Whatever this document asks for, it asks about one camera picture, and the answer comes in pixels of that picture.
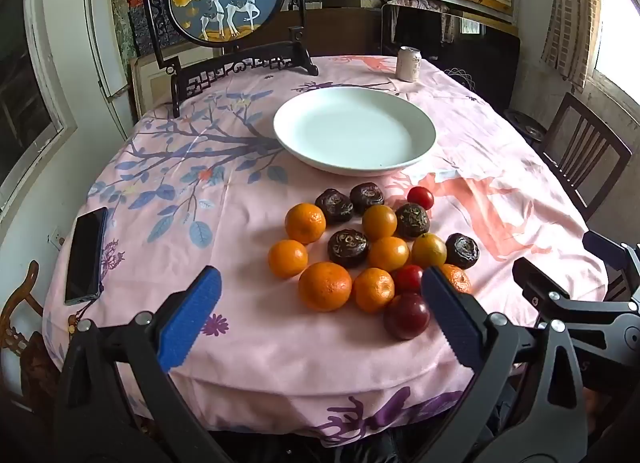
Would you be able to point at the white framed window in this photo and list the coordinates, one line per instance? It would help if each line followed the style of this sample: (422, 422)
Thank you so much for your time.
(30, 108)

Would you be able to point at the carved wooden chair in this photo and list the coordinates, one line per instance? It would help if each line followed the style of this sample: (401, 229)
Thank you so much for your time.
(25, 293)

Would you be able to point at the dark round stool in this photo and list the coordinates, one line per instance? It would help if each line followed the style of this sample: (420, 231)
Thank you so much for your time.
(525, 127)

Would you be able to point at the dark slatted wooden chair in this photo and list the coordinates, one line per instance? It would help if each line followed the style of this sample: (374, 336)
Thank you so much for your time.
(597, 124)

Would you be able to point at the large mandarin orange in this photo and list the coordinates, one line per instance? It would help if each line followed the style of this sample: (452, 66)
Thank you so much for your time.
(325, 286)

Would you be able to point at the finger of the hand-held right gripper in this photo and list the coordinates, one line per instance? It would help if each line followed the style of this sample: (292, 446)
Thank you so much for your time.
(530, 278)
(602, 243)

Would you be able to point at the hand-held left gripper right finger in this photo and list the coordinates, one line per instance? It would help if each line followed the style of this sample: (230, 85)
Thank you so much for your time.
(450, 313)

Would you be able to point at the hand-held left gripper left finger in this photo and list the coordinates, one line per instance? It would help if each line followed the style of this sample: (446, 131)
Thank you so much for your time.
(192, 323)

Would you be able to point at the wall socket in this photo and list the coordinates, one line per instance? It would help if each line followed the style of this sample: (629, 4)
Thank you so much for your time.
(59, 238)

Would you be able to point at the leaning picture frame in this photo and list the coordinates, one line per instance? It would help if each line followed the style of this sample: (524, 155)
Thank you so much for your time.
(150, 83)

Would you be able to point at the white door panel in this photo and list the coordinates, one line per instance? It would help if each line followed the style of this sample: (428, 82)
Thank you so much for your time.
(102, 33)

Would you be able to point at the pink floral tablecloth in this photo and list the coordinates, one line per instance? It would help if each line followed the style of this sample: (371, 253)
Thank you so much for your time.
(250, 343)

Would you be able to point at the white plate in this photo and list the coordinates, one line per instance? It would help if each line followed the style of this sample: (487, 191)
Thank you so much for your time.
(350, 133)

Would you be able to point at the green marble slab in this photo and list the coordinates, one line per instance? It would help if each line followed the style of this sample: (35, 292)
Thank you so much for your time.
(122, 18)

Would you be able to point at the dark red plum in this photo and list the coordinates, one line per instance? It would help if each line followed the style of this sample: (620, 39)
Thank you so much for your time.
(406, 323)

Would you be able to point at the black glass cabinet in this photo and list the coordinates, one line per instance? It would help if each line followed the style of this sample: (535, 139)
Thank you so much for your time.
(450, 43)

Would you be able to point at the brick pattern curtain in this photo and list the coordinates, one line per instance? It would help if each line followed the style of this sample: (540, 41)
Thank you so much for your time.
(570, 18)

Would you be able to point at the dark water chestnut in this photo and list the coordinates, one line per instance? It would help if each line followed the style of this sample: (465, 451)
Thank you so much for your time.
(461, 250)
(366, 197)
(412, 220)
(334, 205)
(348, 247)

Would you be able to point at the yellowish mandarin orange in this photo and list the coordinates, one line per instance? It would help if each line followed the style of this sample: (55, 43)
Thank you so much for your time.
(429, 250)

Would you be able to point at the pale drink can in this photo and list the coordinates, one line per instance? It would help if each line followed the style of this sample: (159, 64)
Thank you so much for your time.
(409, 64)

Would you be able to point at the stack of patterned boxes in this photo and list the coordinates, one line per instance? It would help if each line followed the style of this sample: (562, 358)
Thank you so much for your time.
(147, 23)

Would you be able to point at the red cherry tomato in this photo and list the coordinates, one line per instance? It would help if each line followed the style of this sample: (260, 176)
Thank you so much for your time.
(420, 198)
(408, 279)

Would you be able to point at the bright window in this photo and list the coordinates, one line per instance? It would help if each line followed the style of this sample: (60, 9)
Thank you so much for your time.
(620, 28)

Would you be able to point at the black smartphone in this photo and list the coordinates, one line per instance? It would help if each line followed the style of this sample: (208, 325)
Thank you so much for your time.
(86, 255)

